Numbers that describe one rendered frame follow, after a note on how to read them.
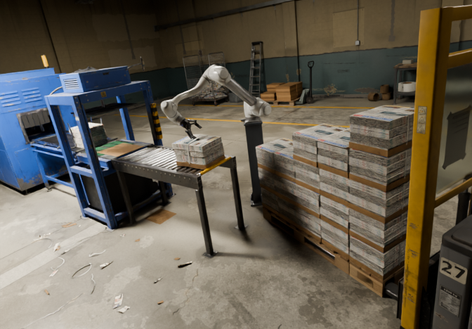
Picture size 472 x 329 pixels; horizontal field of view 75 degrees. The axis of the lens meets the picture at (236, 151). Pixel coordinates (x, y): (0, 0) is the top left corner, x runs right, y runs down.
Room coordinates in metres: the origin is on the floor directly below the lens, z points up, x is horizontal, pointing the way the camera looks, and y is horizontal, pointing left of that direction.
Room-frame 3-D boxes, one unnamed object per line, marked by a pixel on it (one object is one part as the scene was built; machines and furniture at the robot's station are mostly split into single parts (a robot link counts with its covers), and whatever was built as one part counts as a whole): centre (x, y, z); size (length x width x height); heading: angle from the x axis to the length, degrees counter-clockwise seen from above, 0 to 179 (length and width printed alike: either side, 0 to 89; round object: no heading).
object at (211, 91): (11.02, 0.69, 0.85); 1.21 x 0.83 x 1.71; 51
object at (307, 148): (2.43, -0.71, 0.95); 0.38 x 0.29 x 0.23; 117
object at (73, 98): (3.18, 1.53, 0.77); 0.09 x 0.09 x 1.55; 51
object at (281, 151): (2.55, -0.65, 0.42); 1.17 x 0.39 x 0.83; 29
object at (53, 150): (4.42, 2.36, 0.75); 1.53 x 0.64 x 0.10; 51
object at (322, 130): (2.43, -0.72, 1.06); 0.37 x 0.29 x 0.01; 117
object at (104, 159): (3.71, 1.49, 0.75); 0.70 x 0.65 x 0.10; 51
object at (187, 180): (2.86, 0.86, 0.74); 1.34 x 0.05 x 0.12; 51
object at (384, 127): (1.92, -0.99, 0.65); 0.39 x 0.30 x 1.29; 119
